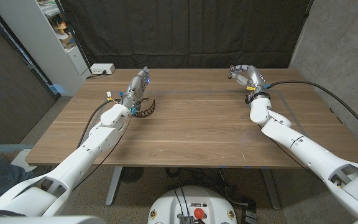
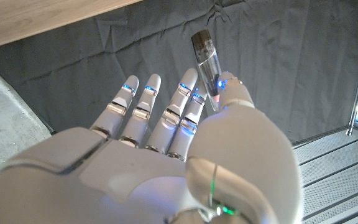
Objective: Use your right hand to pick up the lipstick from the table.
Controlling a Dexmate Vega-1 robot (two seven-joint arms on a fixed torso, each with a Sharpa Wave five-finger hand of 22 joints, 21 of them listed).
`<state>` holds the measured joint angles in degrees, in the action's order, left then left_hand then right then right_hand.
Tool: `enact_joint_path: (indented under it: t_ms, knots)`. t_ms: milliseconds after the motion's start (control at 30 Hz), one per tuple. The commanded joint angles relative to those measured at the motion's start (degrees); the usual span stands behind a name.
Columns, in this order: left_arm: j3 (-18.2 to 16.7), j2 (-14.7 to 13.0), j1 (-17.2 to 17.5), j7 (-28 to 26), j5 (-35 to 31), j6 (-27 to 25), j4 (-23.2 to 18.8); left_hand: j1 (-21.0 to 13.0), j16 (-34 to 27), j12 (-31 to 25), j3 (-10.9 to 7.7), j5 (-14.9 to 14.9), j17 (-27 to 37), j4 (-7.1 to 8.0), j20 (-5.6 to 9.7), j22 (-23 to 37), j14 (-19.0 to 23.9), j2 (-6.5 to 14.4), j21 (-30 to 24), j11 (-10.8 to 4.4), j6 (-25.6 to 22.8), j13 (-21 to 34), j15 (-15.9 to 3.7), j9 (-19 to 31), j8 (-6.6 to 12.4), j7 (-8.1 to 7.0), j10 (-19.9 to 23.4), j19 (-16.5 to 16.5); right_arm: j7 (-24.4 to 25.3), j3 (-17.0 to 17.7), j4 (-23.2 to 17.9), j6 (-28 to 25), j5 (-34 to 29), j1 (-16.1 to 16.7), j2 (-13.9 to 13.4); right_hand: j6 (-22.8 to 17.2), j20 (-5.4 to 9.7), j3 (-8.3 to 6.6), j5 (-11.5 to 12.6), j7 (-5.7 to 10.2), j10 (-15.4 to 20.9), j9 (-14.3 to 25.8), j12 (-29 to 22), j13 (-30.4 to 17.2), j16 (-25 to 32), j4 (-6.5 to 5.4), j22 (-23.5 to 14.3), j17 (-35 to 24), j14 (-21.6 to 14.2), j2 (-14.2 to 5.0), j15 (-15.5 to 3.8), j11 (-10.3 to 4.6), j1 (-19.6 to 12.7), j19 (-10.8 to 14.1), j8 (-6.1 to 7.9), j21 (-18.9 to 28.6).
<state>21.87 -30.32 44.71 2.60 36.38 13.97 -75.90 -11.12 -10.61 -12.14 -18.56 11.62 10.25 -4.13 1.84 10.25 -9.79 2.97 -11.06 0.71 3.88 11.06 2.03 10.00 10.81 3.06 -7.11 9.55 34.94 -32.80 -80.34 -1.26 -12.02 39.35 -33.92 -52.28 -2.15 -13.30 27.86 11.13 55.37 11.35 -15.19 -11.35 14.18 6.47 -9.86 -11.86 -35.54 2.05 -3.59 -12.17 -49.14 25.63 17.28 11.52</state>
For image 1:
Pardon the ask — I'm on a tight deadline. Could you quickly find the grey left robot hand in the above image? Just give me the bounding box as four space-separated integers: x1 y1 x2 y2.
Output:
121 65 151 113

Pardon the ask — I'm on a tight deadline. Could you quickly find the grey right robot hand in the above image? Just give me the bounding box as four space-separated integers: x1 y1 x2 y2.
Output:
227 64 266 94

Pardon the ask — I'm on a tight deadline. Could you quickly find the white power strip box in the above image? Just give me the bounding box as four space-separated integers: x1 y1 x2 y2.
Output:
90 63 116 75

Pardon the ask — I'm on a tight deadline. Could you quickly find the black curtain backdrop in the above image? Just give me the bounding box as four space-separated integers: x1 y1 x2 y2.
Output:
59 0 313 70

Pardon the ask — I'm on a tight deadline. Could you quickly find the cardboard box on shelf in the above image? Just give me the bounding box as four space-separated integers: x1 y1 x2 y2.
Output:
61 34 76 49

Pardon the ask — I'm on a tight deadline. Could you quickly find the black round floor fan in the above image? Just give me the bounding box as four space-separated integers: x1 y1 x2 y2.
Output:
119 166 145 184

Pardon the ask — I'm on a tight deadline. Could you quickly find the orange toy figure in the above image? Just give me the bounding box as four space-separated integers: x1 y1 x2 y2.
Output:
54 21 68 34

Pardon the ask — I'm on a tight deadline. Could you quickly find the grey table leg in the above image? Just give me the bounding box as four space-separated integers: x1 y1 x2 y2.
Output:
260 167 282 211
105 166 123 207

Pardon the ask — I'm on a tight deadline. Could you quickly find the white shelf cabinet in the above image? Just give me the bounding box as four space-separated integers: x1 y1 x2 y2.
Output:
0 0 92 97

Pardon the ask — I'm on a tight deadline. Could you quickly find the white robot torso base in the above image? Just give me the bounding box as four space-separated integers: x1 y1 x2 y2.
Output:
147 185 238 224

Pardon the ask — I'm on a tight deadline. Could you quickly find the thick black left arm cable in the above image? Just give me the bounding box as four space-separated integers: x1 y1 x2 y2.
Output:
76 99 122 149

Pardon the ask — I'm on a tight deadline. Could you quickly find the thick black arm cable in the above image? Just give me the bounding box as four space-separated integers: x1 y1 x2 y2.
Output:
76 99 122 149
264 80 358 141

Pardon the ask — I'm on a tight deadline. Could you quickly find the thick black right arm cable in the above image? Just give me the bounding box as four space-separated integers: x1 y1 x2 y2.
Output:
264 80 358 141

